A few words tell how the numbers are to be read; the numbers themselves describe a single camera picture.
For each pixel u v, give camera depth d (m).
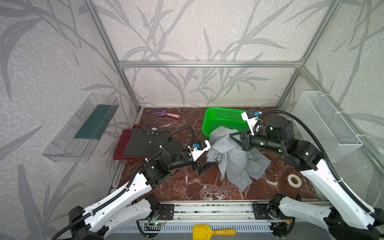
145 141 0.94
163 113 1.18
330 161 0.40
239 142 0.57
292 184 0.82
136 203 0.60
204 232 0.67
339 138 0.59
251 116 0.52
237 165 0.68
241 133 0.58
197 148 0.53
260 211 0.74
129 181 0.46
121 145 0.96
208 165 0.63
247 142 0.51
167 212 0.73
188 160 0.54
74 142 0.64
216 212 0.75
